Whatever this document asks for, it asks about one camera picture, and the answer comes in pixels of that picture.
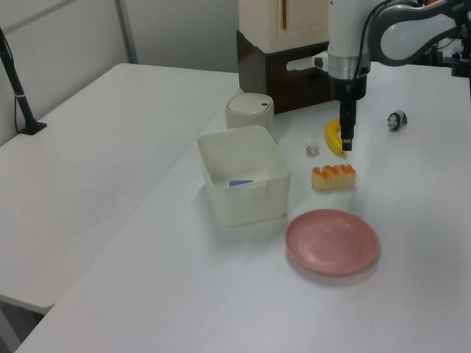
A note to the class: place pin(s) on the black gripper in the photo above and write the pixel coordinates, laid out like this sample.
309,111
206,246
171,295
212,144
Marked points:
349,88

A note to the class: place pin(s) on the bread with orange glaze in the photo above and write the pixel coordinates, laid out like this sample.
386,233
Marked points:
333,179

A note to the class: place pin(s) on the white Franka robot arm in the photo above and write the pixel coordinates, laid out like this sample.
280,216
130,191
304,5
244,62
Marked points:
344,29

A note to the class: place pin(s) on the pink round plate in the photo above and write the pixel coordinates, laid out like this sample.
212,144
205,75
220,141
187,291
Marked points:
331,242

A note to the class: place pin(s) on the yellow banana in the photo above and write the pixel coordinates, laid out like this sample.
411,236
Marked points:
331,138

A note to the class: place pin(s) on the crumpled white paper ball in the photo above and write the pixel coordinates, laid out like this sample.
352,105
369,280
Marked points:
312,147

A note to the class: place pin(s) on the panda figurine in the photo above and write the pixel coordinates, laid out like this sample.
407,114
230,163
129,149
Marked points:
396,120

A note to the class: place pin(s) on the cream mini trash can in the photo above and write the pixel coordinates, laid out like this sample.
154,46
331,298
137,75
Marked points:
248,114

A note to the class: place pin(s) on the dark brown wooden drawer box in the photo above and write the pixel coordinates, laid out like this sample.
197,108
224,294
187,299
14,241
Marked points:
254,70

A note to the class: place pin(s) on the purple flat item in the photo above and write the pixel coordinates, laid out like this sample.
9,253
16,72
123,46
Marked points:
241,183

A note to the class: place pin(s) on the white square plastic bin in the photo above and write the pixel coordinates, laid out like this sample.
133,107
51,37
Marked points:
250,206

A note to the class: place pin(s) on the black background equipment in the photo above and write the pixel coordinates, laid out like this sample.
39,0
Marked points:
461,55

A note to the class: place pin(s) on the black camera stand pole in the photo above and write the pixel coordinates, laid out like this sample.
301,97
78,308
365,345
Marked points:
18,95

